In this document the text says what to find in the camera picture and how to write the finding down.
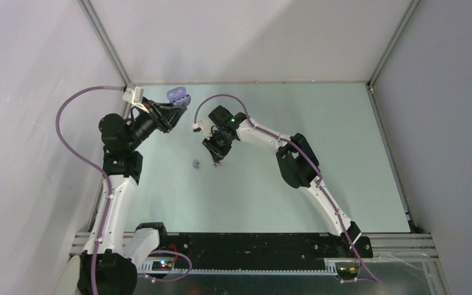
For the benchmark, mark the purple charging case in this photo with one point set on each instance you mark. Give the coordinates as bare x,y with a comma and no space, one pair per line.
178,96

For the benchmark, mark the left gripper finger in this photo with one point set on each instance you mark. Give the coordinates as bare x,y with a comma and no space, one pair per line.
150,104
172,116

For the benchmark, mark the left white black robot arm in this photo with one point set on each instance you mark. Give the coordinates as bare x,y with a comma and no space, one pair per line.
108,265

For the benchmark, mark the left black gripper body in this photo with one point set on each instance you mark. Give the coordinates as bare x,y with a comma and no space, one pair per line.
145,123

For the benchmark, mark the right circuit board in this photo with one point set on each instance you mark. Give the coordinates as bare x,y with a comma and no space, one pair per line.
348,270

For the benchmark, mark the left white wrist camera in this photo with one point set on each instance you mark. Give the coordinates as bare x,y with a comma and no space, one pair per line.
134,96

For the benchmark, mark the white slotted cable duct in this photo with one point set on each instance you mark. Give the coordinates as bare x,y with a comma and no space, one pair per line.
329,269

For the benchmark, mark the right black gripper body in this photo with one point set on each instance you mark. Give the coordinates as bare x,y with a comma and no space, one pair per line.
220,140

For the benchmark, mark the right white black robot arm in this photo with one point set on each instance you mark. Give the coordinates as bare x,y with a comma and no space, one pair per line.
298,164

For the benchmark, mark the left circuit board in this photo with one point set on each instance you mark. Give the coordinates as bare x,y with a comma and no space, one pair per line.
162,266

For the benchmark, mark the circuit board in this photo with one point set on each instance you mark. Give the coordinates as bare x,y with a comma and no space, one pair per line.
162,266
348,270

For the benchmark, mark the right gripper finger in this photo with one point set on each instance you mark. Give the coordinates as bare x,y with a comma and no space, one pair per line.
221,154
210,148

